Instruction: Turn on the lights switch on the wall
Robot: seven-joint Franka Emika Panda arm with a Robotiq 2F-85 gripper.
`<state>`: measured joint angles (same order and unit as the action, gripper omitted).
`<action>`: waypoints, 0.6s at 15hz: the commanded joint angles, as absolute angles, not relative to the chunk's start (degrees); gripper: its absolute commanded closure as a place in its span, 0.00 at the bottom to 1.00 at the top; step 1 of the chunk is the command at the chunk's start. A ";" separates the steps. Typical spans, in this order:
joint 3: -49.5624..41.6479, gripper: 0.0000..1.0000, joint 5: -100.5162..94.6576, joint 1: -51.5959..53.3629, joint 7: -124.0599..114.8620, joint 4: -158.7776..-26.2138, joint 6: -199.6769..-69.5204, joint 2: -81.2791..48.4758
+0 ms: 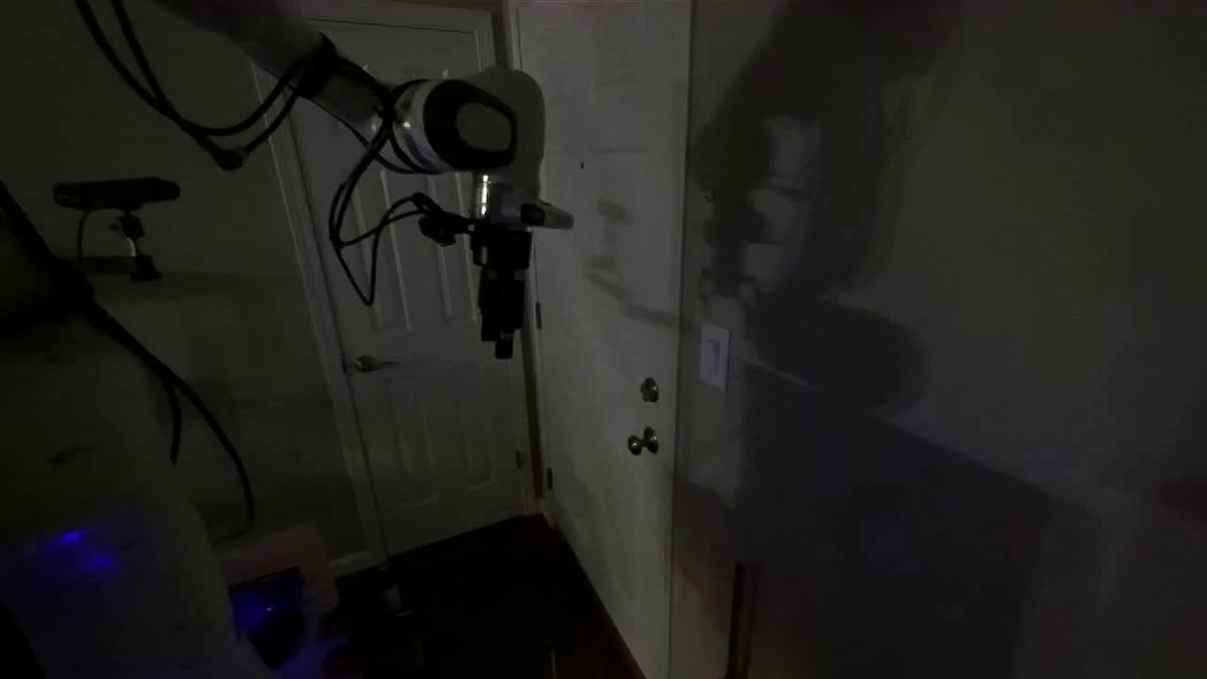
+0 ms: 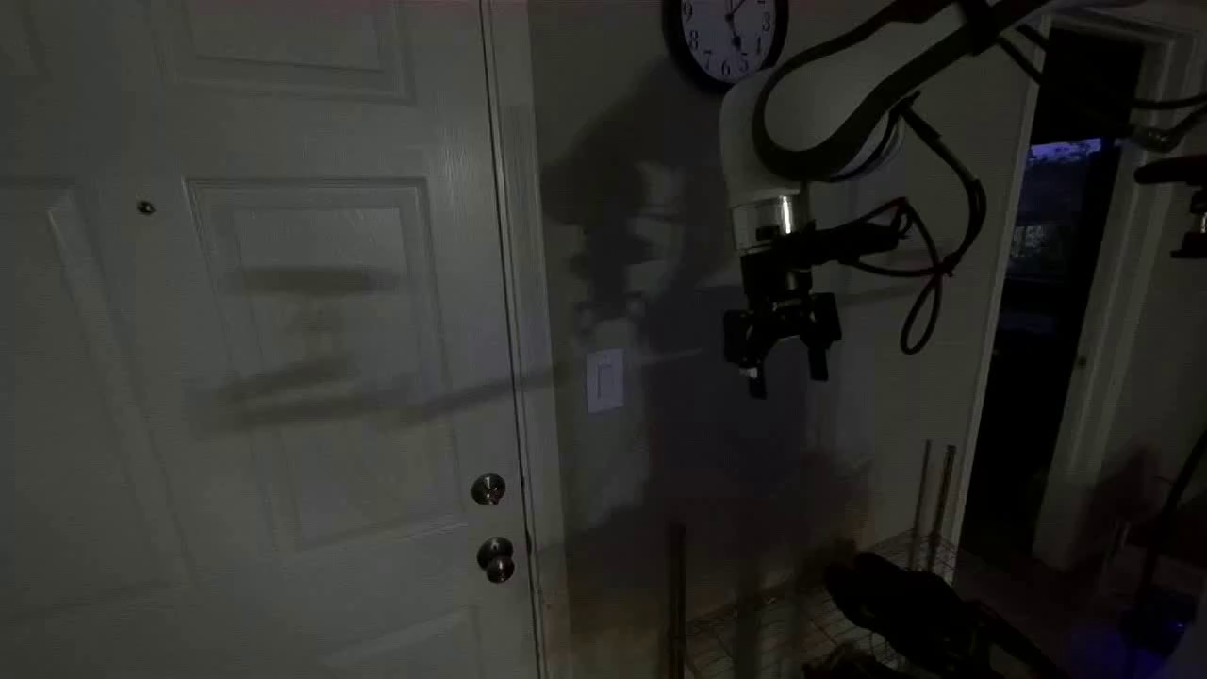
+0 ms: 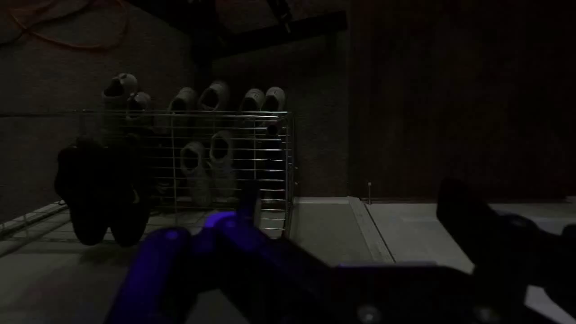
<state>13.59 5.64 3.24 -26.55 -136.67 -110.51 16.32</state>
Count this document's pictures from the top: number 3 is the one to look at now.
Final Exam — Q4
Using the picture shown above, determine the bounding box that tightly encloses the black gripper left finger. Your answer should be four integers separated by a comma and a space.
104, 208, 361, 324

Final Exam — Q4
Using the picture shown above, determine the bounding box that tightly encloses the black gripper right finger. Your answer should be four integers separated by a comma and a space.
435, 176, 576, 320

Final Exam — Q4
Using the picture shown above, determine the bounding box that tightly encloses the grey slipper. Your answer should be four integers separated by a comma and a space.
197, 79, 231, 111
206, 129, 237, 203
262, 84, 287, 113
125, 90, 154, 115
239, 86, 267, 113
168, 84, 199, 113
177, 140, 210, 208
100, 70, 140, 102

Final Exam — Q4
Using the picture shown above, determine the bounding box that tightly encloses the white floor pipe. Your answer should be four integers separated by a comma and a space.
0, 198, 68, 237

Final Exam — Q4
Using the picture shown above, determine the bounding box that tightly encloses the metal wire shoe rack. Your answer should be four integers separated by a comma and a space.
77, 108, 296, 241

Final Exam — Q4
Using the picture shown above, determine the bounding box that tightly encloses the orange cable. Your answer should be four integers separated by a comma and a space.
0, 0, 131, 54

